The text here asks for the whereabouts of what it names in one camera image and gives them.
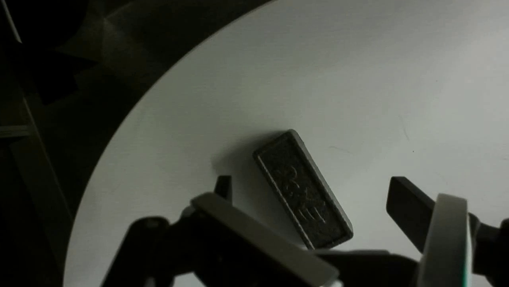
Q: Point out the grey rectangular block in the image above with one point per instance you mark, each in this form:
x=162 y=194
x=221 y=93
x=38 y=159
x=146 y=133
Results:
x=302 y=192

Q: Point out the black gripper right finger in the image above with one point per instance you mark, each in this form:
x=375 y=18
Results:
x=453 y=243

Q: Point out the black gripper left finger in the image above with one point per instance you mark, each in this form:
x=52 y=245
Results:
x=218 y=245

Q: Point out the white round table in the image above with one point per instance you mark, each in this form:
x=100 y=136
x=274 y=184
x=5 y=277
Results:
x=374 y=88

